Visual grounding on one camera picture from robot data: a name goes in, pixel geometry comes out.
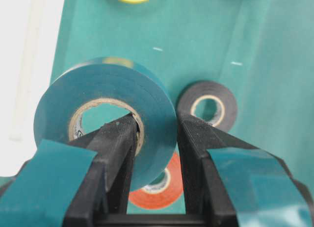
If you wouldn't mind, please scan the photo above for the teal tape roll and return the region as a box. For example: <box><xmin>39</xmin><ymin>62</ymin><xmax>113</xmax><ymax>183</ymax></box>
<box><xmin>33</xmin><ymin>57</ymin><xmax>177</xmax><ymax>191</ymax></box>

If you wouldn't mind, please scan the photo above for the green table cloth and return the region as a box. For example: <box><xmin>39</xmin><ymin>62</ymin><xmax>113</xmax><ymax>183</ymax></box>
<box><xmin>0</xmin><ymin>0</ymin><xmax>314</xmax><ymax>215</ymax></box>

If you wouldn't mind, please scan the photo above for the white plastic case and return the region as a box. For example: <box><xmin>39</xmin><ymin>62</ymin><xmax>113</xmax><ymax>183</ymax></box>
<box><xmin>0</xmin><ymin>0</ymin><xmax>64</xmax><ymax>178</ymax></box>

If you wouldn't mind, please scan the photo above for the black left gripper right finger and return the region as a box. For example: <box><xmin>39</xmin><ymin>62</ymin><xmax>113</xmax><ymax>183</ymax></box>
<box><xmin>178</xmin><ymin>113</ymin><xmax>314</xmax><ymax>227</ymax></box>

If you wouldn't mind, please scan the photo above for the orange tape roll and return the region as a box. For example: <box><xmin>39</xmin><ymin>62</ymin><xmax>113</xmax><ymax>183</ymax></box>
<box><xmin>127</xmin><ymin>152</ymin><xmax>185</xmax><ymax>214</ymax></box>

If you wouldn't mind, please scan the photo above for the black tape roll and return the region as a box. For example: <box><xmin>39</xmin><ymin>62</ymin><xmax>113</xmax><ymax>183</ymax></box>
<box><xmin>177</xmin><ymin>80</ymin><xmax>237</xmax><ymax>132</ymax></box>

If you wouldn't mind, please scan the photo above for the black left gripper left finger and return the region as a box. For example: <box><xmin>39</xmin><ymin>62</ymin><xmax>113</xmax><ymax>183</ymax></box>
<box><xmin>0</xmin><ymin>113</ymin><xmax>138</xmax><ymax>227</ymax></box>

